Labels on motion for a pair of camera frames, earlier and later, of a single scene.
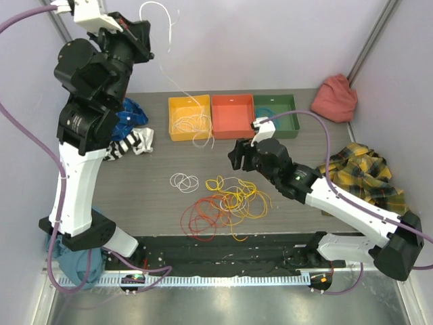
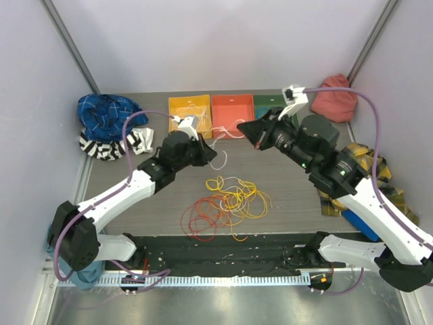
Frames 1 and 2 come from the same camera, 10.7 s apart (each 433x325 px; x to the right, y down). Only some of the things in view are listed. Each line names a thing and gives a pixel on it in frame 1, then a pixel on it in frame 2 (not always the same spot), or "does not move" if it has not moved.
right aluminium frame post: (388, 9) does not move
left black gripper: (136, 34) → (205, 152)
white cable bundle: (195, 124) → (199, 114)
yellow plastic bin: (189, 117) does not move
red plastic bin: (232, 116) does not move
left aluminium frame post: (58, 22) does not move
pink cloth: (333, 99) does not move
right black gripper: (242, 149) → (260, 132)
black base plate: (222, 254) does not move
